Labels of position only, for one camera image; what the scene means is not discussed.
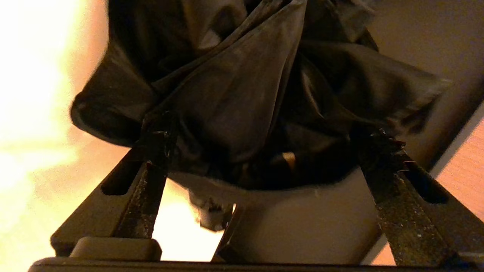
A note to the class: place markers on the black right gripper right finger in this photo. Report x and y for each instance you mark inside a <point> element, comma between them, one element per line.
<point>412,219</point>

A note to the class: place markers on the black cloth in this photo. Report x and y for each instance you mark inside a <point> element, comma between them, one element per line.
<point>234,94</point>

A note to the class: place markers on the long white tv cabinet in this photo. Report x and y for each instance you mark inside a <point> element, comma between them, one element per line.
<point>321,226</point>

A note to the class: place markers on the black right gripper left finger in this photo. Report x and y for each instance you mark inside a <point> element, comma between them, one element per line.
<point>128,196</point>

